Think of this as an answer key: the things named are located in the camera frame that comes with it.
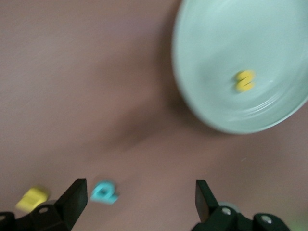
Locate yellow letter s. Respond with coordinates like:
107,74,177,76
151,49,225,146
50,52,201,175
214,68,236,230
234,69,256,93

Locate green plate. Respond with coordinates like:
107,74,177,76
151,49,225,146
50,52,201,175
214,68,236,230
172,0,308,135

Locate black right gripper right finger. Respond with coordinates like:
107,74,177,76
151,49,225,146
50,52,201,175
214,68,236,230
192,179,292,231

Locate yellow letter n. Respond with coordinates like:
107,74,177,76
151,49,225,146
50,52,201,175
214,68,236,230
14,187,50,209

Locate brown table cover sheet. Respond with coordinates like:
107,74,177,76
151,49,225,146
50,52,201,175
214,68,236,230
0,0,308,231

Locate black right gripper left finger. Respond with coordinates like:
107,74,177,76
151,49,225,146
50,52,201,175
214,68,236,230
0,178,88,231

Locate teal letter p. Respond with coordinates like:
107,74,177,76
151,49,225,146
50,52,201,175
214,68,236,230
90,179,120,205

